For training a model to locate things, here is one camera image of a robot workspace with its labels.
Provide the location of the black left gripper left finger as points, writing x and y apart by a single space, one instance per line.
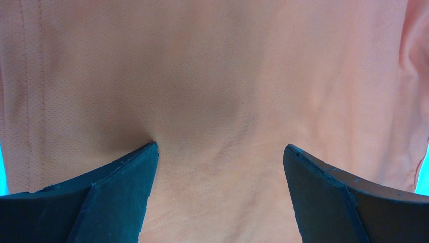
107 204

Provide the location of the orange t-shirt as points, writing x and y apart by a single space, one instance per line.
222 87

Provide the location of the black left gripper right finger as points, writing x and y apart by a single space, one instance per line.
332 205

